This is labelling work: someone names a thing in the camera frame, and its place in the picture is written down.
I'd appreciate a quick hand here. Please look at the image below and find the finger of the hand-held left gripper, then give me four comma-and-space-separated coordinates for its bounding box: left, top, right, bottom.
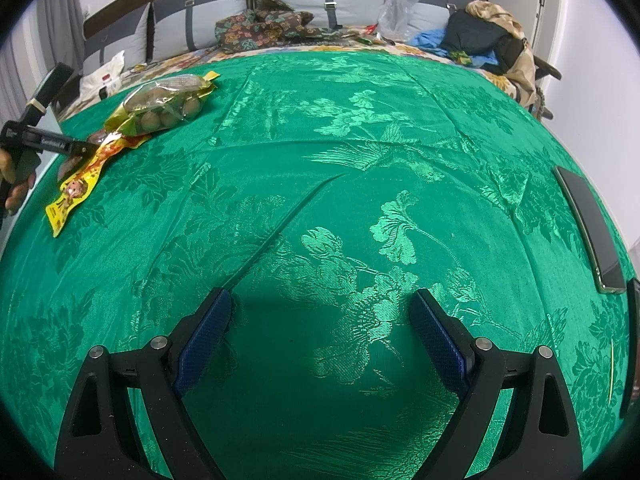
24, 126, 99, 157

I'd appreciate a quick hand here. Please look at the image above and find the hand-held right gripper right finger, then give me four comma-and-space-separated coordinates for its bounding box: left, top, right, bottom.
409, 287, 583, 480

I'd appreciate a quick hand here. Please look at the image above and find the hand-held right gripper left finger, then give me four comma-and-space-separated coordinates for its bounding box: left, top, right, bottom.
54, 287, 233, 480

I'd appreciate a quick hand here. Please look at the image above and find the yellow cartoon snack packet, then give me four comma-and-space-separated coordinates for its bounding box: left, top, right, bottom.
45, 130, 151, 237

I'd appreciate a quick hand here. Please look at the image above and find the yellow-green bag of eggs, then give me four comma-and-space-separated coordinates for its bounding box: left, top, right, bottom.
104, 71, 221, 140

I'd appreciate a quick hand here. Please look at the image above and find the person's left hand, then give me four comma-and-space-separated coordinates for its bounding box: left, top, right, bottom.
0, 150, 37, 212

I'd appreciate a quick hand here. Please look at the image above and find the grey curtain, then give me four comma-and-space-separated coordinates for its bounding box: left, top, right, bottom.
0, 0, 88, 111

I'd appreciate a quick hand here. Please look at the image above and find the white bag with red mark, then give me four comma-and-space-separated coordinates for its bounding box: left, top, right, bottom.
79, 50, 126, 103

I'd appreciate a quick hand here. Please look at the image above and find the thin wooden stick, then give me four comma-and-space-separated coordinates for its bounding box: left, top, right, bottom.
607, 341, 617, 406

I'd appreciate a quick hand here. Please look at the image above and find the black smartphone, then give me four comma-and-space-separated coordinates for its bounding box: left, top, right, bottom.
552, 166, 627, 294

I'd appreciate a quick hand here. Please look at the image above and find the dark flat object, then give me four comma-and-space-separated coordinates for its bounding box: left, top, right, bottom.
619, 277, 640, 418

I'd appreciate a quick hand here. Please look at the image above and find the green floral bedspread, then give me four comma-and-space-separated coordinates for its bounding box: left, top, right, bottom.
0, 50, 633, 480

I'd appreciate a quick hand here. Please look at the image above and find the brown patterned cloth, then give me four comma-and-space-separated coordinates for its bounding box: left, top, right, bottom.
214, 0, 361, 55

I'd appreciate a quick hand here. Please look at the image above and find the dark chair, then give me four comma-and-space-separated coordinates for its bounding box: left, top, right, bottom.
495, 37, 563, 121

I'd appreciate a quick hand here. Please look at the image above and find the blue cloth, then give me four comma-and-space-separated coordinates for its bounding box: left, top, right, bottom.
407, 29, 501, 67

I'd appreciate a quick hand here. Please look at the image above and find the black bag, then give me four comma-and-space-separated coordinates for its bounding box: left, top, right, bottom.
445, 10, 511, 65

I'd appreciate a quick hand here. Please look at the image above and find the clear plastic bag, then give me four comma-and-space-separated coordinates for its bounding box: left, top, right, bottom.
377, 0, 422, 41

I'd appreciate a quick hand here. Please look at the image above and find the white door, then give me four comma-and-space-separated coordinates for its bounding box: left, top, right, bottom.
486, 0, 563, 68

